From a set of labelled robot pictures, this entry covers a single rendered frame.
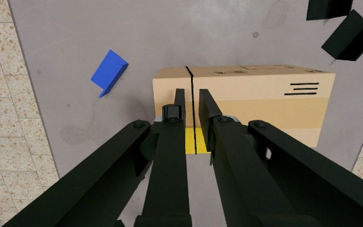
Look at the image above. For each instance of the blue l-shaped angle piece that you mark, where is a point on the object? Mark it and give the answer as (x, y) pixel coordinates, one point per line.
(111, 65)

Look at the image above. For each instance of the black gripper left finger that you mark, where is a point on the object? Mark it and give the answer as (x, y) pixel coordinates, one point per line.
(95, 192)

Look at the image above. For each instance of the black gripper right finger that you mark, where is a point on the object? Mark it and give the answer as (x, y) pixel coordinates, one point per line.
(296, 187)

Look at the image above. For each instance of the yellow flat panel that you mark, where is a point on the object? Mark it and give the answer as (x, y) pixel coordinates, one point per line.
(190, 142)

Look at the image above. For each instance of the brown cardboard box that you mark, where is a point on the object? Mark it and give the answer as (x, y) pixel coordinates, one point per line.
(291, 98)

